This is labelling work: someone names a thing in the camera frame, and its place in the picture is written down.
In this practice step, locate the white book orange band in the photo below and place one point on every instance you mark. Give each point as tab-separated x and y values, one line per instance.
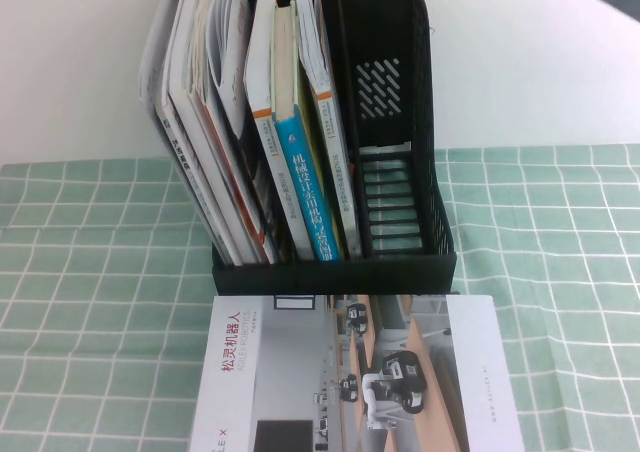
260	62
337	172

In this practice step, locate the white magazines stack left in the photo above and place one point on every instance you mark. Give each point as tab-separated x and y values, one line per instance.
157	62

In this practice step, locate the green checked tablecloth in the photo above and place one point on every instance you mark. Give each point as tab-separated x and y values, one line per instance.
75	272

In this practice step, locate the white brochure orange edge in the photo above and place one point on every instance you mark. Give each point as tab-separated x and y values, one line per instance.
227	152

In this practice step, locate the black plastic book holder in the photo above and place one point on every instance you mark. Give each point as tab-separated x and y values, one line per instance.
340	277

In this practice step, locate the curled white magazine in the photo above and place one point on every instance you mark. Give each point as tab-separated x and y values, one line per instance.
227	37

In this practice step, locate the thick white brochure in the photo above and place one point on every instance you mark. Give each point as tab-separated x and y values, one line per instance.
181	104

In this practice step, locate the blue spine mechanical design book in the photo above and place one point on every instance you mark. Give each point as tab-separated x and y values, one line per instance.
305	187

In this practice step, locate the white AgileX robotics brochure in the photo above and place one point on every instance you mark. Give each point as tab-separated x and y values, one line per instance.
280	372

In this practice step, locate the dark photo cover brochure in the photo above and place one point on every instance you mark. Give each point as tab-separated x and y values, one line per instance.
257	182

